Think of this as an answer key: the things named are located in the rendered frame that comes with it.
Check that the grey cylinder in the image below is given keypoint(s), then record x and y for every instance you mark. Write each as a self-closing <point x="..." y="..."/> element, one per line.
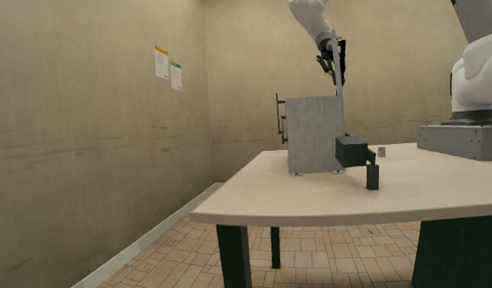
<point x="381" y="151"/>

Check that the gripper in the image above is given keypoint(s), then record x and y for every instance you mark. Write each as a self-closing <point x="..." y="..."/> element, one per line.
<point x="328" y="56"/>

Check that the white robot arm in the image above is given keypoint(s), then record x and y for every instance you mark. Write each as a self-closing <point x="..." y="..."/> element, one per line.
<point x="469" y="91"/>

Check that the black straight rod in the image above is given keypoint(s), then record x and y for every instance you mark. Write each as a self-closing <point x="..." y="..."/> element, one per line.
<point x="342" y="57"/>

